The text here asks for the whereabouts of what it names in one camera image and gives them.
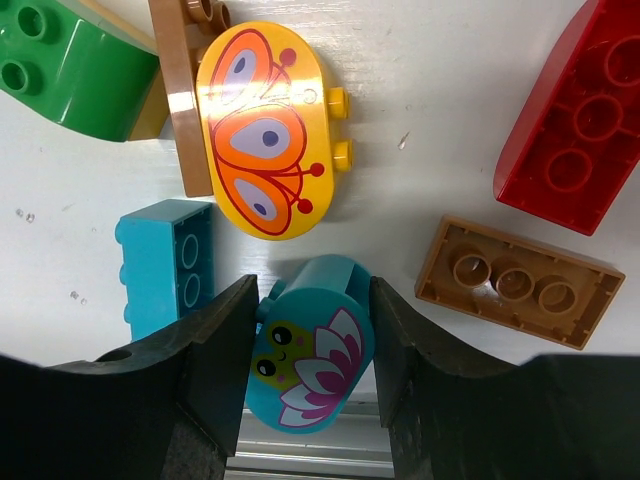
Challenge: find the green curved lego brick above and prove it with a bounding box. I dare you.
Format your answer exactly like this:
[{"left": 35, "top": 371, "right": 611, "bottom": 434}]
[{"left": 1, "top": 1, "right": 160, "bottom": 142}]

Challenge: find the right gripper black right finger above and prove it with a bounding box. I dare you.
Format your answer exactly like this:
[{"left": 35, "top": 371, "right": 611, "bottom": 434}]
[{"left": 370, "top": 277, "right": 639, "bottom": 479}]

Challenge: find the yellow butterfly lego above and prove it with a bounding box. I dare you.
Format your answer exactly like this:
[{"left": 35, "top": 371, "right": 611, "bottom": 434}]
[{"left": 196, "top": 21, "right": 353, "bottom": 240}]

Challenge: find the tan lego plate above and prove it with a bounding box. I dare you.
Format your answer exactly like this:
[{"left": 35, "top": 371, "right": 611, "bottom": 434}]
[{"left": 148, "top": 0, "right": 231, "bottom": 198}]

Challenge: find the teal frog flower lego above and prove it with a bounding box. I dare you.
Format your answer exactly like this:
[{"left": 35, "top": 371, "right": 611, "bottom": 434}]
[{"left": 246, "top": 255, "right": 375, "bottom": 434}]

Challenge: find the light tan lego under green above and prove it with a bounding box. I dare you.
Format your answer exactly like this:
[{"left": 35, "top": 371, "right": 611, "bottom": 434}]
[{"left": 79, "top": 0, "right": 169, "bottom": 141}]

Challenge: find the teal rectangular lego brick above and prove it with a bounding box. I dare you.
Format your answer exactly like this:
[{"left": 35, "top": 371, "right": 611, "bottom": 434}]
[{"left": 115, "top": 199, "right": 214, "bottom": 341}]

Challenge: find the red lego brick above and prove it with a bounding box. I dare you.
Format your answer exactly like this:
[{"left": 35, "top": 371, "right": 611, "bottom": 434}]
[{"left": 493, "top": 0, "right": 639, "bottom": 236}]

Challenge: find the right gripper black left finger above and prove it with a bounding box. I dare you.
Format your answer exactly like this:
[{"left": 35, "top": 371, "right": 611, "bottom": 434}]
[{"left": 1, "top": 275, "right": 258, "bottom": 479}]

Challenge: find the tan lego brick underside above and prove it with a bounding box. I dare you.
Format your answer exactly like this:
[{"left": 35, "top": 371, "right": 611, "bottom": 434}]
[{"left": 415, "top": 216, "right": 626, "bottom": 350}]

